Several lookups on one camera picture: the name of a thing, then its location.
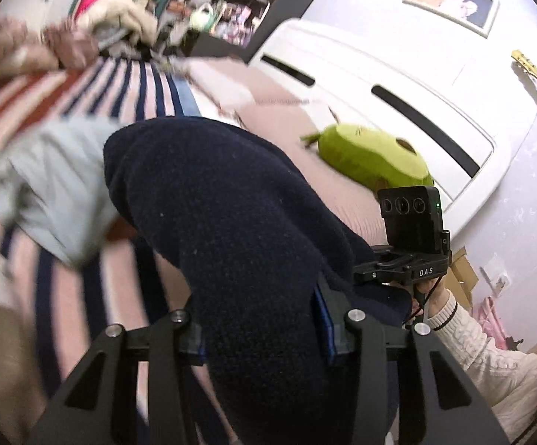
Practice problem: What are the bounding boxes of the navy sweater with planet print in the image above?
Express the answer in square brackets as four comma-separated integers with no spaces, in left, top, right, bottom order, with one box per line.
[102,117,413,445]

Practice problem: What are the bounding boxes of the green avocado plush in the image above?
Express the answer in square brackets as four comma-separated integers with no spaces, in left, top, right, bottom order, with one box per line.
[300,123,436,193]

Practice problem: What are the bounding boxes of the colourful picture boxes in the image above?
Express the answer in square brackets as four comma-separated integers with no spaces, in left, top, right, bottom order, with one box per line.
[213,2,270,47]

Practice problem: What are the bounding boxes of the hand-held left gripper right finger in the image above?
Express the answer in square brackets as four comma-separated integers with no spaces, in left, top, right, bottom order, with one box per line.
[315,283,513,445]

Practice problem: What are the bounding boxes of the white headboard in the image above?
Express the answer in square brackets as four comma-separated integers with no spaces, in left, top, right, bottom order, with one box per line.
[247,19,537,242]

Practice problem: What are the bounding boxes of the pink floral cloth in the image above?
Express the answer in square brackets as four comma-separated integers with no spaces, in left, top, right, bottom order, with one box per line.
[41,25,99,70]

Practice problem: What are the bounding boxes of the pale green desk mirror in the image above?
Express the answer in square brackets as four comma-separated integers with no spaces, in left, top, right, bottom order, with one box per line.
[189,2,214,29]

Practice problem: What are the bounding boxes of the pink pillow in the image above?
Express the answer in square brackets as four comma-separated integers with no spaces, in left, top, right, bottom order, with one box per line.
[245,102,383,246]
[189,58,306,112]

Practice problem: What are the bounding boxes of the white clothes pile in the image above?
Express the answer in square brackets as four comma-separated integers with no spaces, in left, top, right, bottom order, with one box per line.
[77,0,160,52]

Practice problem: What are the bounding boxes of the light blue garment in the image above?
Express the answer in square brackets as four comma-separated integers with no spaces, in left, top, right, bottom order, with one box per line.
[0,116,132,270]

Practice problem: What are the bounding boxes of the dark bookshelf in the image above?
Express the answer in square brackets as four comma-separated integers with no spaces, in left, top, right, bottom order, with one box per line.
[189,0,343,63]

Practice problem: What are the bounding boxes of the pink bag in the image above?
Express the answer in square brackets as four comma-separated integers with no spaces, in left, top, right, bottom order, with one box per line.
[477,297,520,352]

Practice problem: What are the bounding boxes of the person's right forearm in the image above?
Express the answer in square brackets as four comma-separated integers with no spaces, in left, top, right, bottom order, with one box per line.
[428,290,537,445]

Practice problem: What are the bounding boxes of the framed photo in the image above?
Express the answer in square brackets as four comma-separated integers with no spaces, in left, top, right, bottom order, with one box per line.
[402,0,501,38]

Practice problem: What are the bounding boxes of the black wristband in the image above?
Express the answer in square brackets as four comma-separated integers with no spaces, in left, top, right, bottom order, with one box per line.
[443,300,460,331]

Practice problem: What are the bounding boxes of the magenta cloth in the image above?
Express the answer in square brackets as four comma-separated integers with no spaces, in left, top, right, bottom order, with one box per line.
[71,0,108,18]

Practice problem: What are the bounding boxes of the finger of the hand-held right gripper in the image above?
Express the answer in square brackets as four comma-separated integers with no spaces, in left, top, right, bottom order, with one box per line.
[352,261,409,285]
[370,245,414,263]

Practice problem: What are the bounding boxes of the cardboard box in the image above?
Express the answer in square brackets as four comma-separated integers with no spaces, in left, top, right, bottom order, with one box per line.
[449,248,480,311]

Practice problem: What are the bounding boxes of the striped bed sheet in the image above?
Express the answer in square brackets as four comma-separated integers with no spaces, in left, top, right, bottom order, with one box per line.
[0,53,232,445]

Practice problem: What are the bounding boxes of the person's right hand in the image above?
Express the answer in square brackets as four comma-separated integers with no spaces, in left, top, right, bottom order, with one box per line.
[418,286,455,331]

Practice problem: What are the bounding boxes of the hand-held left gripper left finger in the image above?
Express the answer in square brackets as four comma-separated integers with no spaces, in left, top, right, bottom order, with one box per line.
[24,310,209,445]

